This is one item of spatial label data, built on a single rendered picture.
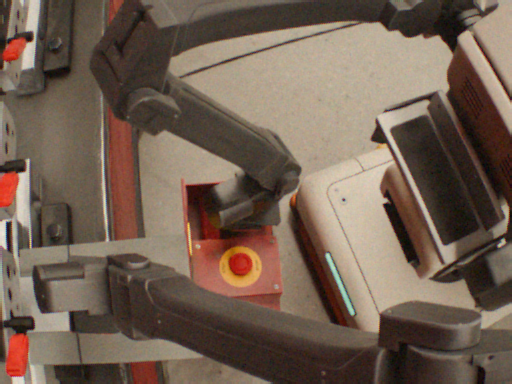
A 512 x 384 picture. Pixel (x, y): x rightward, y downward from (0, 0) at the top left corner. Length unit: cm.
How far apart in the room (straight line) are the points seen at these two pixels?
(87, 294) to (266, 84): 155
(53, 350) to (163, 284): 36
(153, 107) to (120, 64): 6
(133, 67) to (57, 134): 54
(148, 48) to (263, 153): 35
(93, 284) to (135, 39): 26
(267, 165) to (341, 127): 120
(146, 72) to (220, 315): 25
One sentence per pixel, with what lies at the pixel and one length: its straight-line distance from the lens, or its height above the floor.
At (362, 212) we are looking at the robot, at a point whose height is 28.
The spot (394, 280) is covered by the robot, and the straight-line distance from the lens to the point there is 170.
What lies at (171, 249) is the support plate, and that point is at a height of 100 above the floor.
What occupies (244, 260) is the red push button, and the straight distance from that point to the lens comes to 111.
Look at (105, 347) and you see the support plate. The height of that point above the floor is 100.
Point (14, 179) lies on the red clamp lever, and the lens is 76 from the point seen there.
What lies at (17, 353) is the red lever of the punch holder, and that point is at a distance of 70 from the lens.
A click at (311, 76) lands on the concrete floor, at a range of 218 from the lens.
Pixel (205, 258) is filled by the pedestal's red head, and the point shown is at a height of 78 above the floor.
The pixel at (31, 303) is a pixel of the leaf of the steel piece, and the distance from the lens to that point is 94.
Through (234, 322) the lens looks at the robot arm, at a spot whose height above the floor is 139.
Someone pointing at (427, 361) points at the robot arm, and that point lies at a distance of 37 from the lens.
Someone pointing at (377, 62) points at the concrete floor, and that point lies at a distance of 227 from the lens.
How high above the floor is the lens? 189
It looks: 71 degrees down
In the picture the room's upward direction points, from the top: 10 degrees clockwise
